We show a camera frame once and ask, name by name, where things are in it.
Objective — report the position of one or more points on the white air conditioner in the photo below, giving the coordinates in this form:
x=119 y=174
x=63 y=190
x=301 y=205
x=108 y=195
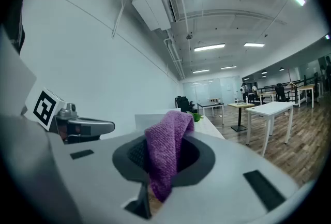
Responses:
x=152 y=8

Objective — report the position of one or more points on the green potted plant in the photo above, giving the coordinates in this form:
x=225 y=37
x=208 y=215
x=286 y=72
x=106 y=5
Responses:
x=196 y=117

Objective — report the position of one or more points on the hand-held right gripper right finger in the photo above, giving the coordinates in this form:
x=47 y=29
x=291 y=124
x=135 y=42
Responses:
x=227 y=192

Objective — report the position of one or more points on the black-topped white table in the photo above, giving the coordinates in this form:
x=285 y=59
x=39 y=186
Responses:
x=209 y=104

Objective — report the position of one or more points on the purple cloth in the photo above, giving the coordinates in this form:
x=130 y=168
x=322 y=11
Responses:
x=163 y=155

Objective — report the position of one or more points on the small wooden table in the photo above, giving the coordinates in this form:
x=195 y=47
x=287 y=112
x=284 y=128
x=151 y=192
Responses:
x=214 y=100

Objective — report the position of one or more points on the group of ceiling light strips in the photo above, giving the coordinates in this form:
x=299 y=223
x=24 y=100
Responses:
x=209 y=47

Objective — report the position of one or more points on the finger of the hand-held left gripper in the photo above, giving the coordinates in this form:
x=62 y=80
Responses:
x=98 y=127

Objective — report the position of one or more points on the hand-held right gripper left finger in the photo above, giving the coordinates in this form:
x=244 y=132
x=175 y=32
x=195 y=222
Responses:
x=98 y=179

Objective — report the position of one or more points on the light wood desk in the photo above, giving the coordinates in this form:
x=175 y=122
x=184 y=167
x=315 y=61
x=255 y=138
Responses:
x=306 y=87

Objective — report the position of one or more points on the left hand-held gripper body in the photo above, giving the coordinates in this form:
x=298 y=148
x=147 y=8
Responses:
x=44 y=109

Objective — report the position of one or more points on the yellow-topped pedestal table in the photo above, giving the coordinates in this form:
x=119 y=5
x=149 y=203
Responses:
x=240 y=105

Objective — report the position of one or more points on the black office chair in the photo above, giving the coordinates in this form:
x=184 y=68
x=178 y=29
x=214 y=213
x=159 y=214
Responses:
x=280 y=92
x=184 y=104

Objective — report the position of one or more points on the white ceiling pipes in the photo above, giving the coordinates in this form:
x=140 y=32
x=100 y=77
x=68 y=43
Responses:
x=175 y=49

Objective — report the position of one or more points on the beige checked tablecloth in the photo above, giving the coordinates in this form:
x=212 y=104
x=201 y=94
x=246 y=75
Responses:
x=209 y=128

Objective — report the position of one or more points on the white microwave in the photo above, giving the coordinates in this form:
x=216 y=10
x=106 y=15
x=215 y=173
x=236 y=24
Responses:
x=150 y=122

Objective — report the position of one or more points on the person's black clothing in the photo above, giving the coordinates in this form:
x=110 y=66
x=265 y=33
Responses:
x=15 y=29

